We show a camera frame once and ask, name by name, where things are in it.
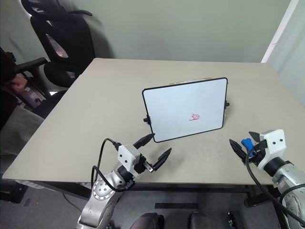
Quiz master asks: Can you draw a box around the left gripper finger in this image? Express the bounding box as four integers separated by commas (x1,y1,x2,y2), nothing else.
152,147,173,172
132,133,156,149

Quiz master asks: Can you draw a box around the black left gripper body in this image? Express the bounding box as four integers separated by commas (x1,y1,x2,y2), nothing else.
132,154,155,179

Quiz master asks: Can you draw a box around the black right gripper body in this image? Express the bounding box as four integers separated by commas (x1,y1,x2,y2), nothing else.
245,139,268,167

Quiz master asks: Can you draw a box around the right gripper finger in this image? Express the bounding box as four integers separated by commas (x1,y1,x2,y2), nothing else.
229,139,248,160
248,131,262,144

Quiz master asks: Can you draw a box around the blue plastic object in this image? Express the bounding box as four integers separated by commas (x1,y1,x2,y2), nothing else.
241,137,255,152

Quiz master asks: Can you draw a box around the person's bare hand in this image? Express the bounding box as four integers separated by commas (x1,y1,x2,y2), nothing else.
10,74,27,93

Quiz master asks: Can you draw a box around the black floor tape strip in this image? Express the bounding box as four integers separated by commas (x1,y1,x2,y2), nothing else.
154,202,199,211

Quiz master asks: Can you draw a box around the black-framed whiteboard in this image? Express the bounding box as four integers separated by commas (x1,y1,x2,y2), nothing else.
142,76,228,144

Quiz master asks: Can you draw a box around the dark rounded shape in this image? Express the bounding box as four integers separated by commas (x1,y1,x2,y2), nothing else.
129,212,165,229
189,211,211,229

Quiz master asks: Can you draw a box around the small black floor fixture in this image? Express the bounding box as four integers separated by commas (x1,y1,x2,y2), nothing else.
227,209,236,229

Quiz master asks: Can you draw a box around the grey equipment box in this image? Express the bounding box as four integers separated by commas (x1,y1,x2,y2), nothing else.
17,78,48,110

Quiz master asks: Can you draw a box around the grey trouser leg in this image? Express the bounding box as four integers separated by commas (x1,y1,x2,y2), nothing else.
0,105,45,173

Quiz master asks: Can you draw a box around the black office chair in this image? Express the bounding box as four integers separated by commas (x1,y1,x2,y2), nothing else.
13,0,94,97

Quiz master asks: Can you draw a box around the person in dark clothing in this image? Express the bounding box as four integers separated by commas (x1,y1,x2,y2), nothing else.
0,46,27,134

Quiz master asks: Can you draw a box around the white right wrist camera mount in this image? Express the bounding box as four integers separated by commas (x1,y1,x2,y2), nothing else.
256,129,286,171

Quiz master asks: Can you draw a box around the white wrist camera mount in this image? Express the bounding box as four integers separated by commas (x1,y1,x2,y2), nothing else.
256,129,286,171
117,144,142,171

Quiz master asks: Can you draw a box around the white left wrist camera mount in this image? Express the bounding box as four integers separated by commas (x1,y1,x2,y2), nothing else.
117,144,142,171

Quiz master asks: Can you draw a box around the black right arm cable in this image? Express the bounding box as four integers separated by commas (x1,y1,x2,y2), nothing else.
244,146,305,226

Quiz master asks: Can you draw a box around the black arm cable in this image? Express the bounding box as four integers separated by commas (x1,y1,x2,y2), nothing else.
244,146,305,226
91,138,127,192

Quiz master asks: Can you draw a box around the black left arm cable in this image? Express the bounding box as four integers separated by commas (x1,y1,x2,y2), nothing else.
91,138,127,192

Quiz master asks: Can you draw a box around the white door frame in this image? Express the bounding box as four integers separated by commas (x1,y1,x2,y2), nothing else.
260,0,305,64

